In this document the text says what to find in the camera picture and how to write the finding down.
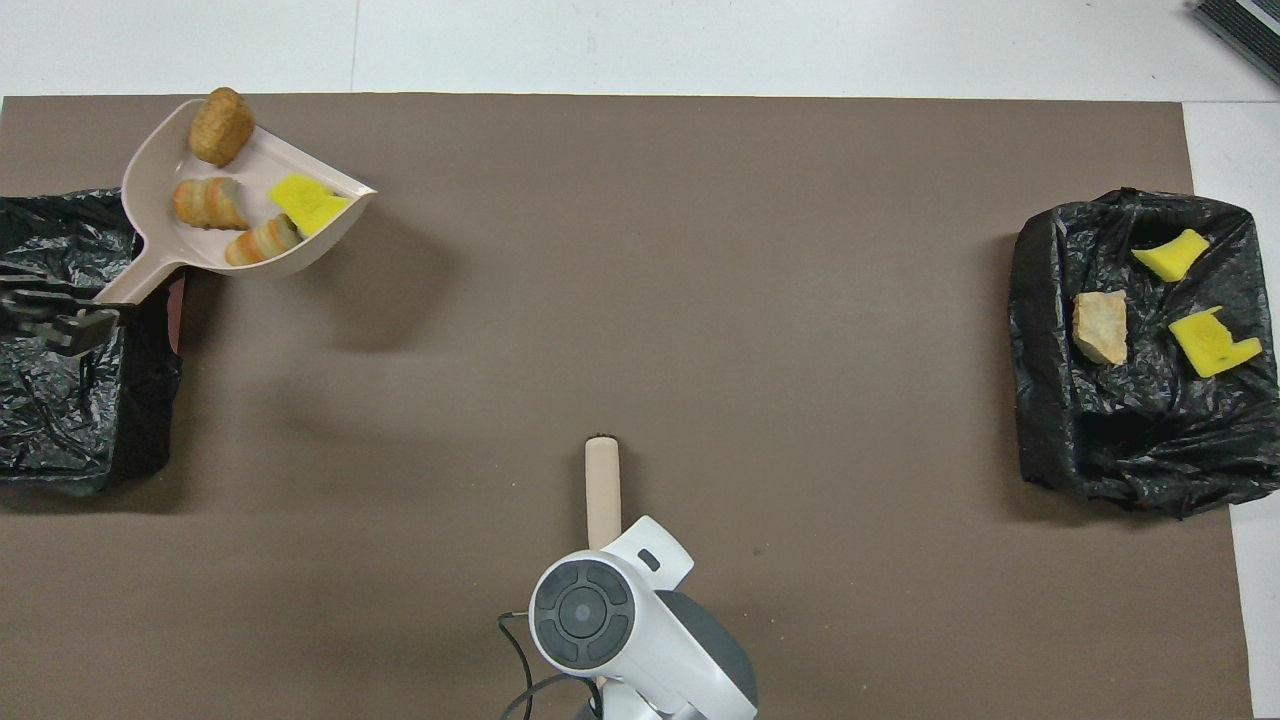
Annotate yellow wedge sponge piece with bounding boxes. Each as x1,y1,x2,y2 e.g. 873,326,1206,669
1130,228,1212,284

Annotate brown oval bread roll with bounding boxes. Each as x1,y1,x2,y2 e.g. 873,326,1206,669
188,87,256,168

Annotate grey ribbed panel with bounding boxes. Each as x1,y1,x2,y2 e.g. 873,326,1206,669
1193,0,1280,88

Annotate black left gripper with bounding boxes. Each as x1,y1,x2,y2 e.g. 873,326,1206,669
0,262,119,358

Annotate orange striped croissant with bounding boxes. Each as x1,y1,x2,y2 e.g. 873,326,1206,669
172,177,250,232

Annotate pale bread chunk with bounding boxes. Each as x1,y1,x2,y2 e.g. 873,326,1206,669
1072,290,1129,367

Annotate pale striped croissant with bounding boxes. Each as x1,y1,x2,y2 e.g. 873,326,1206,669
223,213,304,268

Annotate yellow notched sponge piece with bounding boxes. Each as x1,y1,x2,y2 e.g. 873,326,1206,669
266,174,354,239

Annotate bag-lined bin showing pink side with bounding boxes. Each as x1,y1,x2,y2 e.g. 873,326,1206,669
0,188,191,498

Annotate beige hand brush black bristles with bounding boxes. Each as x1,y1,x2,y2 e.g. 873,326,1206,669
583,435,622,553

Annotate black bag-lined trash bin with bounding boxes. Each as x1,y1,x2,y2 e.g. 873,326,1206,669
1007,187,1280,519

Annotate brown paper table mat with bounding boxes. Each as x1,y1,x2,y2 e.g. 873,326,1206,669
0,93,1256,720

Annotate beige plastic dustpan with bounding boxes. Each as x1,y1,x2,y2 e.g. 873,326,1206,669
92,97,378,306

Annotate yellow and green sponge piece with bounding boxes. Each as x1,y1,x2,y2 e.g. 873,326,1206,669
1167,305,1264,380

